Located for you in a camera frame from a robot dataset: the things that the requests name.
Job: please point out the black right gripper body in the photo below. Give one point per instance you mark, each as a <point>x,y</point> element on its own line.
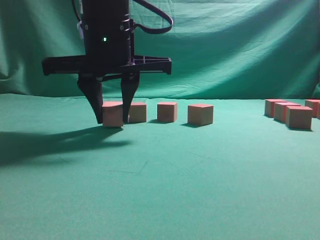
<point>104,65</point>

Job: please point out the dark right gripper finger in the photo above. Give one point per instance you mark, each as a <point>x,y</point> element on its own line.
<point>92,90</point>
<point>129,85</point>

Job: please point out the pink cube column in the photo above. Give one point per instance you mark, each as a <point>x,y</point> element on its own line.
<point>112,114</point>
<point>314,104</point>
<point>280,110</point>
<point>200,114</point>
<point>299,117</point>
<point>269,108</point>
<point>167,112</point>
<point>138,112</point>

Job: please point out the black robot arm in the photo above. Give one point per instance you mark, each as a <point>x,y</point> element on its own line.
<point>108,34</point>

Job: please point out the green cloth backdrop and cover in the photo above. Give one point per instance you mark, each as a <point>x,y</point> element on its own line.
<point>243,177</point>

